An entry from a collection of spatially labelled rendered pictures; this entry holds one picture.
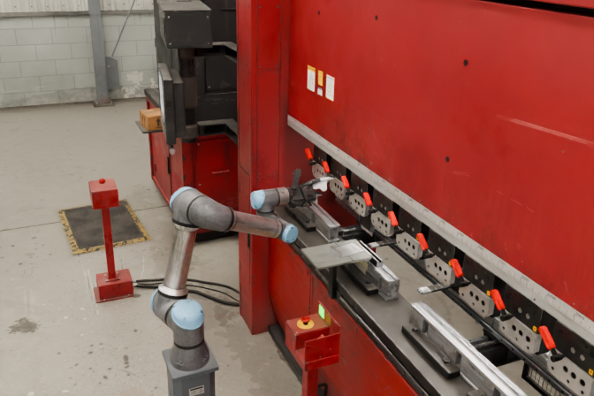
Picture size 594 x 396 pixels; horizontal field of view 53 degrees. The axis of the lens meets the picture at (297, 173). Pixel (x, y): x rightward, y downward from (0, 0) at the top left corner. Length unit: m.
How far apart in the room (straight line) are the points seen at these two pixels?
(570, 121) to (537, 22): 0.28
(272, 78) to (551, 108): 1.82
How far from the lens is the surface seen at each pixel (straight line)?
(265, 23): 3.17
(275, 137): 3.32
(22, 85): 9.18
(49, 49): 9.10
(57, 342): 4.02
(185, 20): 3.21
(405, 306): 2.62
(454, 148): 2.05
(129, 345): 3.89
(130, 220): 5.36
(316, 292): 3.00
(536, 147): 1.77
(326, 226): 3.05
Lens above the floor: 2.30
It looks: 21 degrees down
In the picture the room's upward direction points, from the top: 2 degrees clockwise
